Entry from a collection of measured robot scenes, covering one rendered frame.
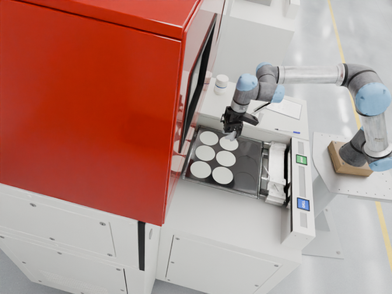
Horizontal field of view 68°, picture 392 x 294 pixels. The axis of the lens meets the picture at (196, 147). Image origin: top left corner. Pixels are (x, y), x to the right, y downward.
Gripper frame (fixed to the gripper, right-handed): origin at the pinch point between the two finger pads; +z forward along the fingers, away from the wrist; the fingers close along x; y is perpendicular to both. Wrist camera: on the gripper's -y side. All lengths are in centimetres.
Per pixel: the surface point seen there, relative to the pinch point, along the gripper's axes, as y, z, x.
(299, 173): -28.9, 6.0, 20.4
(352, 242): -115, 102, 30
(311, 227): -21, 6, 47
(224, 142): -1.1, 11.5, -8.2
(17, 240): 97, 25, 23
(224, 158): 2.2, 11.6, 2.5
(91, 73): 56, -69, 42
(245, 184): -2.8, 11.6, 19.1
